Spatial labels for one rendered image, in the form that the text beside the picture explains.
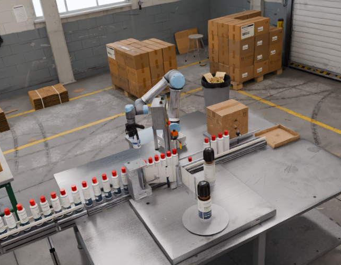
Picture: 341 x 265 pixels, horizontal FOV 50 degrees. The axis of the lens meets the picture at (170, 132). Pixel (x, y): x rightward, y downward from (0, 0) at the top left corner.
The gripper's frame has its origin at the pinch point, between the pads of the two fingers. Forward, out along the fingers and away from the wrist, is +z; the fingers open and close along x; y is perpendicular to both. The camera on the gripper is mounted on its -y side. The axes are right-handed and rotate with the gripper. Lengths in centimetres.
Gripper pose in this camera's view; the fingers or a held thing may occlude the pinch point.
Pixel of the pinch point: (136, 141)
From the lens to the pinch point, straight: 321.1
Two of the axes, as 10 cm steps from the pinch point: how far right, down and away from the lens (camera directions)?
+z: 0.8, 8.8, 4.7
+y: -8.4, 3.1, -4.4
